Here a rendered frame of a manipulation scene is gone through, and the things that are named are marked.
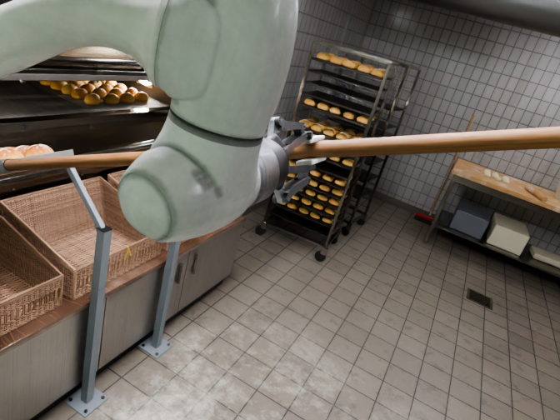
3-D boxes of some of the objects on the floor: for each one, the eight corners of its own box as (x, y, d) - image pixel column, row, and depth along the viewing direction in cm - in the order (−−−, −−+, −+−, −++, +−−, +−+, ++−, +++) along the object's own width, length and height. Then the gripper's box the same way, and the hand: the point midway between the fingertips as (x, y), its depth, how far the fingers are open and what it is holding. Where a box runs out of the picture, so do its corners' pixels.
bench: (-371, 541, 124) (-457, 402, 101) (171, 253, 333) (182, 187, 310) (-288, 684, 106) (-369, 556, 83) (229, 286, 315) (247, 217, 292)
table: (420, 240, 491) (452, 169, 455) (429, 221, 560) (457, 157, 524) (634, 332, 421) (692, 256, 385) (614, 297, 490) (662, 230, 454)
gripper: (223, 112, 58) (296, 105, 78) (237, 223, 61) (302, 189, 82) (271, 107, 54) (334, 101, 75) (282, 226, 58) (340, 189, 78)
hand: (311, 149), depth 75 cm, fingers closed on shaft, 3 cm apart
